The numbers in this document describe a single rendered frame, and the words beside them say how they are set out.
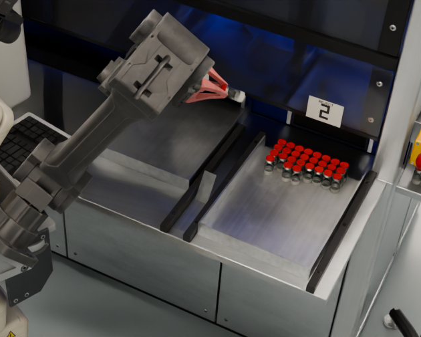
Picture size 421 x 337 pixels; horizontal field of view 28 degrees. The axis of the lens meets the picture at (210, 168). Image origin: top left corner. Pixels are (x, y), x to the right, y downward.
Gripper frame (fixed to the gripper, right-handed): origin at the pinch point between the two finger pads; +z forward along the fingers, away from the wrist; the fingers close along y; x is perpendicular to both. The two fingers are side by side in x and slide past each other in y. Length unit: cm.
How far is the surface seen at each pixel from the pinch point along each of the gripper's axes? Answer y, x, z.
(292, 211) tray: -9.2, 22.0, 31.2
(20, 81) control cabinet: 33, 67, -22
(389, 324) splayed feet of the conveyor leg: -4, 86, 114
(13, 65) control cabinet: 34, 61, -26
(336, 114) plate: 12.2, 10.8, 36.5
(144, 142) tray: 11.2, 44.0, 3.9
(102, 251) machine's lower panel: 13, 116, 24
